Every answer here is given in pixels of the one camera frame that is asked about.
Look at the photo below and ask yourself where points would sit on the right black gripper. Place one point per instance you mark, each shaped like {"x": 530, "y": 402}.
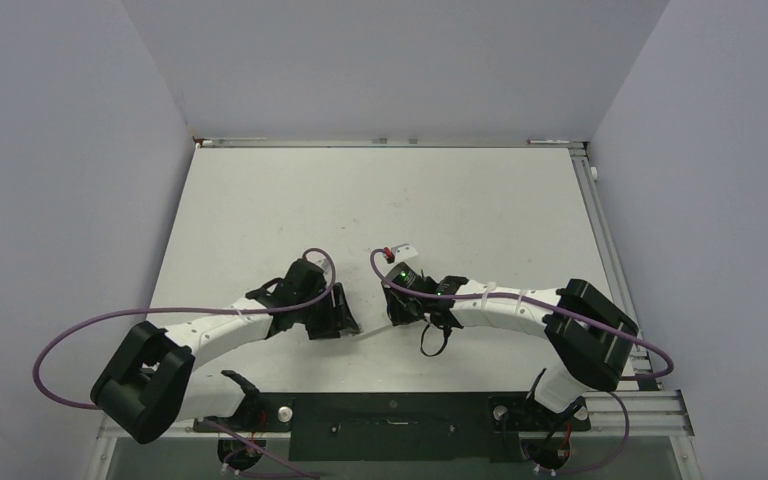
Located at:
{"x": 401, "y": 314}

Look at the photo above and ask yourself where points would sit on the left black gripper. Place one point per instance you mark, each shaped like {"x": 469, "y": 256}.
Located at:
{"x": 336, "y": 319}

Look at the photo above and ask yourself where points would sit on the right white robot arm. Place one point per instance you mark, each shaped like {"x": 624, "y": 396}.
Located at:
{"x": 591, "y": 336}

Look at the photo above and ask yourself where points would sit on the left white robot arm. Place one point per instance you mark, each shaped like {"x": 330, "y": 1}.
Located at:
{"x": 157, "y": 375}

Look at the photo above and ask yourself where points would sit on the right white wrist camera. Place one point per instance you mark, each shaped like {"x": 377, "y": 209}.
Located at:
{"x": 403, "y": 253}

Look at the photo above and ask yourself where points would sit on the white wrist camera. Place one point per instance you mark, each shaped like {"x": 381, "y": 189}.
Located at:
{"x": 403, "y": 253}
{"x": 324, "y": 264}

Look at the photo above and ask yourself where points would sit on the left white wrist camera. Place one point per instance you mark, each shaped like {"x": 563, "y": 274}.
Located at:
{"x": 324, "y": 264}

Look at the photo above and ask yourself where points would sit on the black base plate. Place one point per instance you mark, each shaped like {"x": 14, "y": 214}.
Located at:
{"x": 403, "y": 426}

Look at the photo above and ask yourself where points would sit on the aluminium frame rail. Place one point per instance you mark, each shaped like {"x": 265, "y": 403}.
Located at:
{"x": 519, "y": 217}

